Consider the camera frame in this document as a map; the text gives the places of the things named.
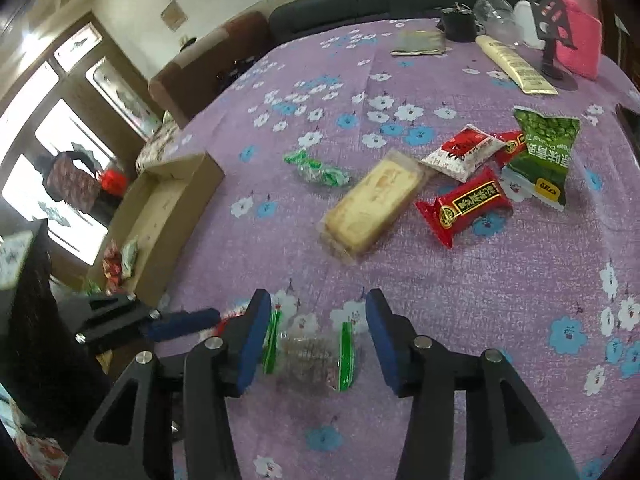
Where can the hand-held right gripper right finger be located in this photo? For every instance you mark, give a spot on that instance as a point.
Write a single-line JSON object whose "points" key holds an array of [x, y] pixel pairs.
{"points": [[385, 345]]}

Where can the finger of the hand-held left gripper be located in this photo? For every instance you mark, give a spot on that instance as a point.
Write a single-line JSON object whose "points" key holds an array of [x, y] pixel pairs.
{"points": [[180, 324]]}

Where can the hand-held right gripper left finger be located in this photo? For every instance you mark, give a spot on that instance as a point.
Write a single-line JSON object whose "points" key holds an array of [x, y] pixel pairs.
{"points": [[252, 345]]}

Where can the red snack wrapper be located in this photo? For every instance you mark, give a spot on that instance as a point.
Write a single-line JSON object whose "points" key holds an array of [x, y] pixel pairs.
{"points": [[227, 327]]}

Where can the clear snack packet green ends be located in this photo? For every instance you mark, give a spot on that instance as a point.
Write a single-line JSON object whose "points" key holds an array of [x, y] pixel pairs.
{"points": [[305, 355]]}

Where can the pile of mixed snack packets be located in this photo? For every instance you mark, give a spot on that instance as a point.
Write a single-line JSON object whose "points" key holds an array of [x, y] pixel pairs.
{"points": [[117, 265]]}

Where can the cardboard box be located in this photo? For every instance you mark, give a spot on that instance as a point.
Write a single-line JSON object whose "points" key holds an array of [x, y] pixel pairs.
{"points": [[160, 210]]}

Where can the beige cracker packet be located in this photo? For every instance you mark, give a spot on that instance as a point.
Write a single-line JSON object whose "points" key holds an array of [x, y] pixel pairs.
{"points": [[372, 205]]}

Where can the red snack packet black label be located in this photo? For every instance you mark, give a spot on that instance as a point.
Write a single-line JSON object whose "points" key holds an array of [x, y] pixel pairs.
{"points": [[465, 207]]}

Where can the green and white candy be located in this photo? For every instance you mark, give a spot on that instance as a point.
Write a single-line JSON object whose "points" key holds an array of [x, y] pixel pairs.
{"points": [[315, 167]]}

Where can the red and white snack packet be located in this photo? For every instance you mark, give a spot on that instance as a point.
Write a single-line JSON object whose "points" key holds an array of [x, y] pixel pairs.
{"points": [[462, 152]]}

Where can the small red snack packet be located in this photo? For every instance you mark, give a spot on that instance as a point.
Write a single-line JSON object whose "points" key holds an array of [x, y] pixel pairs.
{"points": [[510, 146]]}

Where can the green pea snack packet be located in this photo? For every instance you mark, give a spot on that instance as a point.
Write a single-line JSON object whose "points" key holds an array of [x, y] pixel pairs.
{"points": [[542, 155]]}

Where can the red bag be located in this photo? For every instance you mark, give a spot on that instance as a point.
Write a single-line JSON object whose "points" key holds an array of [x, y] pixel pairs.
{"points": [[114, 182]]}

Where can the dark patterned bag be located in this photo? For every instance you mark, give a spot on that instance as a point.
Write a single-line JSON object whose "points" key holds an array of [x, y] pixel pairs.
{"points": [[72, 182]]}

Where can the floral cushion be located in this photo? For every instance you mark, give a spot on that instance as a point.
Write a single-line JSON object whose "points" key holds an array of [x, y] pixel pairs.
{"points": [[155, 145]]}

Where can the wooden framed glass door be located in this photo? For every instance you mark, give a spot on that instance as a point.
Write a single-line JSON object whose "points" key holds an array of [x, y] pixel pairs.
{"points": [[70, 125]]}

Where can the brown chair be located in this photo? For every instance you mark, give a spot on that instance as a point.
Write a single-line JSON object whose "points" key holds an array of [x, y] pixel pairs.
{"points": [[200, 70]]}

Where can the olive green pouch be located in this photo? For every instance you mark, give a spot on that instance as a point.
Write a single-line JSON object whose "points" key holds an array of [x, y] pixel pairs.
{"points": [[419, 42]]}

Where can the cream tube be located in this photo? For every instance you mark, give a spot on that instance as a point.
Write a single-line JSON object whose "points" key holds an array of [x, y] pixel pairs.
{"points": [[517, 67]]}

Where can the black cup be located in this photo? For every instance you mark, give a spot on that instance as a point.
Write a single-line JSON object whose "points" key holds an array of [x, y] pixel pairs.
{"points": [[457, 27]]}

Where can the black smartphone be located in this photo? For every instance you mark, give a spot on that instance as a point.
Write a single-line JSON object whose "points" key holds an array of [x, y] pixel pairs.
{"points": [[631, 120]]}

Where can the black sofa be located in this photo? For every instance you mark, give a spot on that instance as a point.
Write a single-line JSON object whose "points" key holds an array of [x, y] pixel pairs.
{"points": [[325, 15]]}

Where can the white cup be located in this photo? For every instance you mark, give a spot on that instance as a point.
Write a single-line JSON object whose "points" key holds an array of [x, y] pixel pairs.
{"points": [[525, 25]]}

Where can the clear plastic cup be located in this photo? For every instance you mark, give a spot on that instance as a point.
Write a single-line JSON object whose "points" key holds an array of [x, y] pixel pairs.
{"points": [[492, 10]]}

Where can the pink bottle with knitted sleeve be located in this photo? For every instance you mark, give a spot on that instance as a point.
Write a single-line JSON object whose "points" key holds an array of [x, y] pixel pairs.
{"points": [[580, 35]]}

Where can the black phone stand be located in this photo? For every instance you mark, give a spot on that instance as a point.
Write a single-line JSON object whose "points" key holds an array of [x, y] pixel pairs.
{"points": [[550, 15]]}

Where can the small wall plaque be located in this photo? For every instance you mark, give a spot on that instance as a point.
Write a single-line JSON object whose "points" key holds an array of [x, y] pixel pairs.
{"points": [[175, 14]]}

